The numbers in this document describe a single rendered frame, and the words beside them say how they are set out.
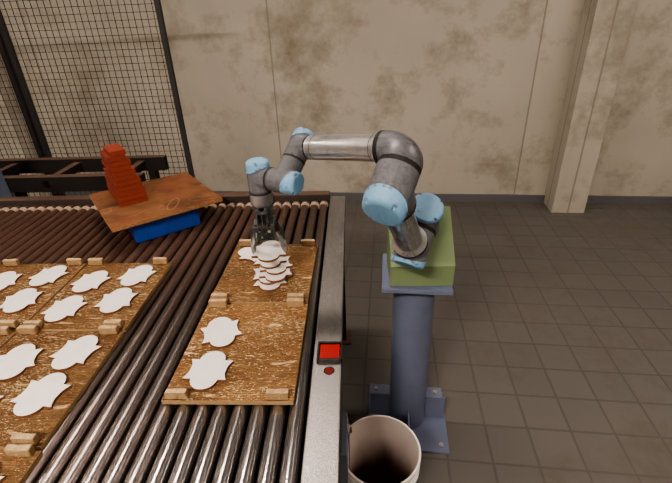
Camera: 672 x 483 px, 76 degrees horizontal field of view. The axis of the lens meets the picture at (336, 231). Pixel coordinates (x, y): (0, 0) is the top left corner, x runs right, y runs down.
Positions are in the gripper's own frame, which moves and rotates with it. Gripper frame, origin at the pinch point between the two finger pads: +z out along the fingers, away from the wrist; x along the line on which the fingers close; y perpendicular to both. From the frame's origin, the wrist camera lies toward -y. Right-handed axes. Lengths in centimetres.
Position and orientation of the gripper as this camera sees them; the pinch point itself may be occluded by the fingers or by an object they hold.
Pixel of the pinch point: (269, 250)
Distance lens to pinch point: 156.6
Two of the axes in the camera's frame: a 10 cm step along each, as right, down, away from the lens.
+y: 0.6, 4.9, -8.7
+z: 0.4, 8.7, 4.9
